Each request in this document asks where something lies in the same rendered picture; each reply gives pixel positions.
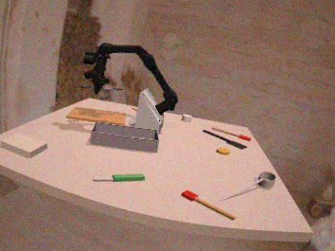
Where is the grey measuring scoop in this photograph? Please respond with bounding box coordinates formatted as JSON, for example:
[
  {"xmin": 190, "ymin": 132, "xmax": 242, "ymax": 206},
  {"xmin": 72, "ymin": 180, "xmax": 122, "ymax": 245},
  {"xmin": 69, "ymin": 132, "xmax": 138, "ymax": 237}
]
[{"xmin": 220, "ymin": 171, "xmax": 276, "ymax": 201}]

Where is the orange flat board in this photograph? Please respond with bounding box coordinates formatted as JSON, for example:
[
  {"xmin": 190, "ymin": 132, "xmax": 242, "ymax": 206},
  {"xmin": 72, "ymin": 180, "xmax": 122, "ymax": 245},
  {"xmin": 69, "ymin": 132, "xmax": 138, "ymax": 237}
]
[{"xmin": 66, "ymin": 107, "xmax": 126, "ymax": 126}]

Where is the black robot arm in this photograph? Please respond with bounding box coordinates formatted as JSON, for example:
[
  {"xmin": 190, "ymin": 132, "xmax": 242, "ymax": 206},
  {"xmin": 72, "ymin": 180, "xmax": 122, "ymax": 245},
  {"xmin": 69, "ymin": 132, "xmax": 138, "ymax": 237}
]
[{"xmin": 83, "ymin": 43, "xmax": 178, "ymax": 116}]

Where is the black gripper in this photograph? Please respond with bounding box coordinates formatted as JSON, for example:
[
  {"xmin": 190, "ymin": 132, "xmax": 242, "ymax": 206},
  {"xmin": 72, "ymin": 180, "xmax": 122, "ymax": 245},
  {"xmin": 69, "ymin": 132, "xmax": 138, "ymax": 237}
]
[{"xmin": 91, "ymin": 65, "xmax": 110, "ymax": 94}]

